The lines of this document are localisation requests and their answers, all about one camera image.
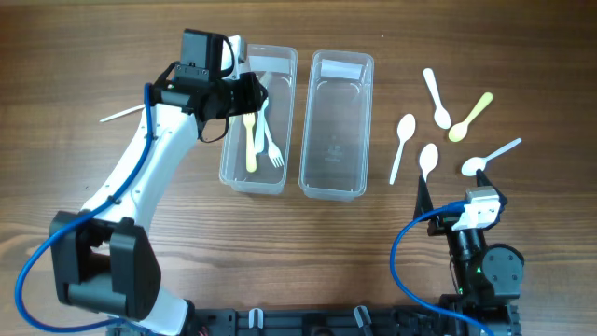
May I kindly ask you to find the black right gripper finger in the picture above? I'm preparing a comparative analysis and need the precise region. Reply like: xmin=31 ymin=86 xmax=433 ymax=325
xmin=413 ymin=175 xmax=434 ymax=218
xmin=476 ymin=169 xmax=494 ymax=189

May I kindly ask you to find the yellow plastic fork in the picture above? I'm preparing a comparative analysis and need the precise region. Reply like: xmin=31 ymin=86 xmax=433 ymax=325
xmin=243 ymin=113 xmax=257 ymax=173

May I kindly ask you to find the white plastic fork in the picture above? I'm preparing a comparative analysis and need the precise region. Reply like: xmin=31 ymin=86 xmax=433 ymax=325
xmin=254 ymin=72 xmax=272 ymax=154
xmin=99 ymin=105 xmax=145 ymax=123
xmin=264 ymin=122 xmax=285 ymax=168

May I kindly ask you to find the white plastic spoon long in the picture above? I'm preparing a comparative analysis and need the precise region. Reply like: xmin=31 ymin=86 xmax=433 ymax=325
xmin=389 ymin=114 xmax=416 ymax=185

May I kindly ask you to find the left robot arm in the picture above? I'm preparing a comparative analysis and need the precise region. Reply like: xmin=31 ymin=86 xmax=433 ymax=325
xmin=49 ymin=29 xmax=268 ymax=335

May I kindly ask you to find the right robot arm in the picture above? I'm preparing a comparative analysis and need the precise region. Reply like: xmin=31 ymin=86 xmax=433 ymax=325
xmin=395 ymin=170 xmax=524 ymax=335

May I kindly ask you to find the clear plastic container left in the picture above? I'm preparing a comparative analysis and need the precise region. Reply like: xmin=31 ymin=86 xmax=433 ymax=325
xmin=219 ymin=45 xmax=298 ymax=194

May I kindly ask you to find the clear plastic container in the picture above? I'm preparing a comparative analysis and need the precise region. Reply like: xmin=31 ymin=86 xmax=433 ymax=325
xmin=219 ymin=45 xmax=298 ymax=194
xmin=298 ymin=50 xmax=374 ymax=202

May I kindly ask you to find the clear plastic container right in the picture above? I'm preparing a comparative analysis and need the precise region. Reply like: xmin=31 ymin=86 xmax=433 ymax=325
xmin=298 ymin=50 xmax=374 ymax=202

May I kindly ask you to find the yellow plastic spoon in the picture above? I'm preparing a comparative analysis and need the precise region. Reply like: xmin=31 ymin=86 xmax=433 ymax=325
xmin=448 ymin=92 xmax=493 ymax=143

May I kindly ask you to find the white spoon translucent handle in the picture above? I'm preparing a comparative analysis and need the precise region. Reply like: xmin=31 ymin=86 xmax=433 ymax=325
xmin=461 ymin=138 xmax=521 ymax=176

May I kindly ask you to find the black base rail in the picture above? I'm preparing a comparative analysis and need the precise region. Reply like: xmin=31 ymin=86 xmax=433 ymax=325
xmin=105 ymin=305 xmax=521 ymax=336

